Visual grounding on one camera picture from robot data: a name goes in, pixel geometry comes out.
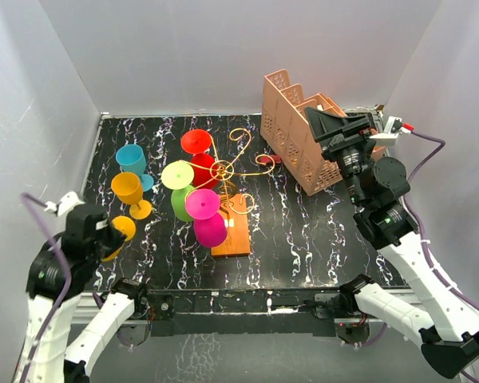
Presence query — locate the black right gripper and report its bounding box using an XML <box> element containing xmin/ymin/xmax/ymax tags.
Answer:
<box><xmin>305</xmin><ymin>107</ymin><xmax>374</xmax><ymax>207</ymax></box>

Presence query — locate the yellow-base orange wine glass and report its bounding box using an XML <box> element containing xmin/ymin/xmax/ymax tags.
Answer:
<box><xmin>102</xmin><ymin>215</ymin><xmax>137</xmax><ymax>262</ymax></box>

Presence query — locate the blue wine glass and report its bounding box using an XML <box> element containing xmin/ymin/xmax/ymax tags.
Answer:
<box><xmin>115</xmin><ymin>144</ymin><xmax>154</xmax><ymax>192</ymax></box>

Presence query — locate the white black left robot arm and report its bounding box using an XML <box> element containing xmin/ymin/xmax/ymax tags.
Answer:
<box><xmin>12</xmin><ymin>191</ymin><xmax>149</xmax><ymax>382</ymax></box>

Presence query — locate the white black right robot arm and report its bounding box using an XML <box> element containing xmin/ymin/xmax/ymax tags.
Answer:
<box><xmin>305</xmin><ymin>107</ymin><xmax>479</xmax><ymax>379</ymax></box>

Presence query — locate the green wine glass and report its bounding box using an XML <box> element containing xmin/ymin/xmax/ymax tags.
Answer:
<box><xmin>161</xmin><ymin>160</ymin><xmax>194</xmax><ymax>223</ymax></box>

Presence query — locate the magenta wine glass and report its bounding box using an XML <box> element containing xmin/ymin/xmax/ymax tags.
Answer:
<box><xmin>185</xmin><ymin>189</ymin><xmax>228</xmax><ymax>248</ymax></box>

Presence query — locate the orange wooden rack base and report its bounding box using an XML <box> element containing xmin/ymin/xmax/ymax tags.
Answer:
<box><xmin>211</xmin><ymin>194</ymin><xmax>251</xmax><ymax>258</ymax></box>

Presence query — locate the red wine glass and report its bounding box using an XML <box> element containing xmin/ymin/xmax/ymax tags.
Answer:
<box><xmin>180</xmin><ymin>129</ymin><xmax>218</xmax><ymax>189</ymax></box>

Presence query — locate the pink plastic file organizer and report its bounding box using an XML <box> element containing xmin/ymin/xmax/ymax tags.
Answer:
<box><xmin>259</xmin><ymin>69</ymin><xmax>384</xmax><ymax>196</ymax></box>

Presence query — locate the small red object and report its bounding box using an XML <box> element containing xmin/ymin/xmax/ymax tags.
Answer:
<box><xmin>259</xmin><ymin>154</ymin><xmax>282</xmax><ymax>166</ymax></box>

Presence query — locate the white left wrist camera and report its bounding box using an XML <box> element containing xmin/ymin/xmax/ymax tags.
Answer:
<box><xmin>44</xmin><ymin>191</ymin><xmax>84</xmax><ymax>217</ymax></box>

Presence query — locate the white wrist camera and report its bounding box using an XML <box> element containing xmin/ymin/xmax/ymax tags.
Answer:
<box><xmin>44</xmin><ymin>191</ymin><xmax>84</xmax><ymax>217</ymax></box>
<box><xmin>370</xmin><ymin>116</ymin><xmax>414</xmax><ymax>147</ymax></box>

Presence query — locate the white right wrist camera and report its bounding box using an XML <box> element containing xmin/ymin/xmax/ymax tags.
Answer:
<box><xmin>370</xmin><ymin>116</ymin><xmax>414</xmax><ymax>147</ymax></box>

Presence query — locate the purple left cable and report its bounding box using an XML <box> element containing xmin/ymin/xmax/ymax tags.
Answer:
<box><xmin>19</xmin><ymin>193</ymin><xmax>73</xmax><ymax>383</ymax></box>

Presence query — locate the gold wire glass rack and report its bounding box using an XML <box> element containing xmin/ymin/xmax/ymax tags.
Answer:
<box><xmin>183</xmin><ymin>128</ymin><xmax>276</xmax><ymax>219</ymax></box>

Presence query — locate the black metal base frame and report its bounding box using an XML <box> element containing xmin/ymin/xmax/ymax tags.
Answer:
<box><xmin>125</xmin><ymin>288</ymin><xmax>360</xmax><ymax>337</ymax></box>

